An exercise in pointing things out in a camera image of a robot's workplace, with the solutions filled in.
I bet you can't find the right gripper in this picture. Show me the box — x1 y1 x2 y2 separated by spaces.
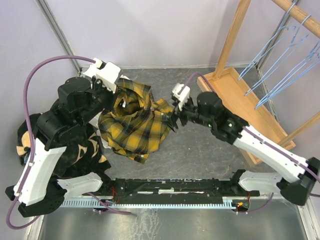
161 95 214 133

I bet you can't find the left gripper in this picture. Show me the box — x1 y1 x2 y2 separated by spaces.
77 75 122 127

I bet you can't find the yellow plaid shirt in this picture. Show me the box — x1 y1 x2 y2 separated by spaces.
98 78 173 164

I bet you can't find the wooden clothes rack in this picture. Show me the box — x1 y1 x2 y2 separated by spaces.
197 0 320 150

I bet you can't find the white shirt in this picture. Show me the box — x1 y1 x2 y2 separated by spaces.
89 116 112 149

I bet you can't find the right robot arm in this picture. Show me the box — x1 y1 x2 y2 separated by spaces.
167 88 320 206

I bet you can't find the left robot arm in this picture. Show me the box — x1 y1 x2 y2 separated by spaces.
5 76 117 218

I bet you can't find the black floral blanket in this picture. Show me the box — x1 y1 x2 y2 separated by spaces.
15 112 112 186

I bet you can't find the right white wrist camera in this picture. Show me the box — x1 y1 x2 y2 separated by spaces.
171 83 191 111

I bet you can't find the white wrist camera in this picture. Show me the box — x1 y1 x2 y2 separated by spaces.
83 58 123 93
171 83 191 111

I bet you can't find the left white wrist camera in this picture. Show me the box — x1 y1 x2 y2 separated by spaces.
83 58 123 93

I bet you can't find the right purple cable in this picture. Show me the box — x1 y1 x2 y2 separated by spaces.
184 71 320 216

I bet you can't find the purple cable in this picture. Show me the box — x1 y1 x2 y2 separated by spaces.
184 71 320 216
5 55 97 230

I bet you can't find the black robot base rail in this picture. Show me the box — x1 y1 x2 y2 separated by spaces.
95 169 260 204

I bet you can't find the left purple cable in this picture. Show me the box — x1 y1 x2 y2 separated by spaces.
5 55 97 230

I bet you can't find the white slotted cable duct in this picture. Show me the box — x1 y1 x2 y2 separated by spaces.
60 197 236 210

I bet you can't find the aluminium corner post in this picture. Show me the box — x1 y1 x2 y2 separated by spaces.
34 0 82 73

